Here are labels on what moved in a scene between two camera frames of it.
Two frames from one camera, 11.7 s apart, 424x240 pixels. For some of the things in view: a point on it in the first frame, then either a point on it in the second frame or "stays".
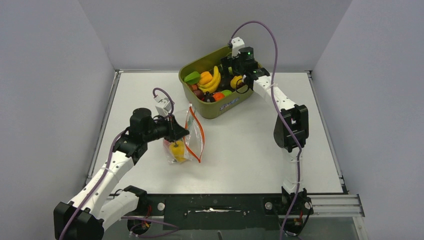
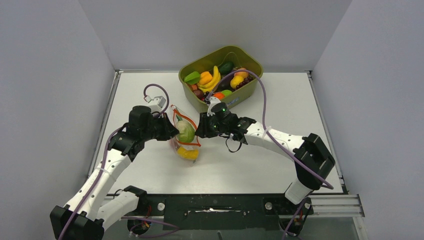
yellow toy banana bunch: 212,85 stays
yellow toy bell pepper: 177,149 -> 190,154
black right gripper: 227,62 -> 203,131
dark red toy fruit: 199,94 stays
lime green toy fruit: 227,92 stays
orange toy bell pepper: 206,77 stays
